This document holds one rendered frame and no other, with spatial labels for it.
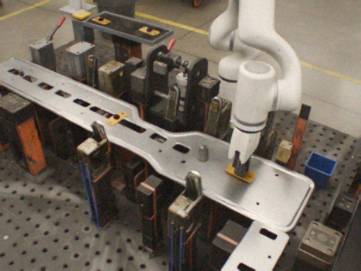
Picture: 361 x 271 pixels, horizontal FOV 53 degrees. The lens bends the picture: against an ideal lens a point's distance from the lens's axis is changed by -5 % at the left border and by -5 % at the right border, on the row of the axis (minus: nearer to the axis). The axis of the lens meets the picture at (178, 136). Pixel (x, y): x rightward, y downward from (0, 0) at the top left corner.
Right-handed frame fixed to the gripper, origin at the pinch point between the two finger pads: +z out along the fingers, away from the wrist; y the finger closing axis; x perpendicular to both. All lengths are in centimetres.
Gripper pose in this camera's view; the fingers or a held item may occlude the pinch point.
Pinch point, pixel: (242, 166)
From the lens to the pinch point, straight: 106.7
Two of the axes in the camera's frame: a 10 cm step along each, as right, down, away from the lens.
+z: -0.1, 7.7, 6.4
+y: -5.6, 5.2, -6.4
